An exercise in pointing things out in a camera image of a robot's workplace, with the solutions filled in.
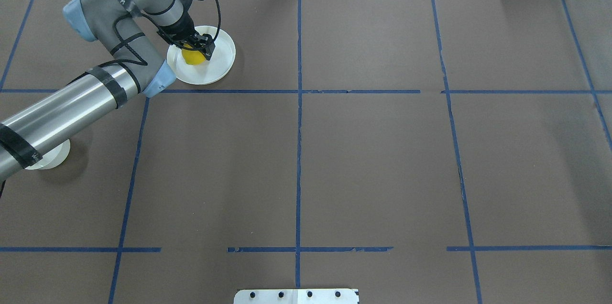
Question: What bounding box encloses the yellow lemon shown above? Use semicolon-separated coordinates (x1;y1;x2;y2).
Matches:
181;44;206;66

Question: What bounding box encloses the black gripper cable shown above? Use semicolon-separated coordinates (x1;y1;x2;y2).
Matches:
198;0;222;46

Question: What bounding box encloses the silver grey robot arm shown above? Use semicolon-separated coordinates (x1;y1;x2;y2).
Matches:
0;0;216;180

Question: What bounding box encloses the white round plate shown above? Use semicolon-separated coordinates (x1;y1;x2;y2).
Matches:
166;30;236;86

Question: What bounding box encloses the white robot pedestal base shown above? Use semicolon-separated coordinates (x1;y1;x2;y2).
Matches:
233;288;360;304

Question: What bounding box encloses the small white bowl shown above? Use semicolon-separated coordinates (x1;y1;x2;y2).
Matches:
26;139;71;171

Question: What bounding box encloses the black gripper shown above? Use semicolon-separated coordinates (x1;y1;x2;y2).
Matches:
158;18;216;61

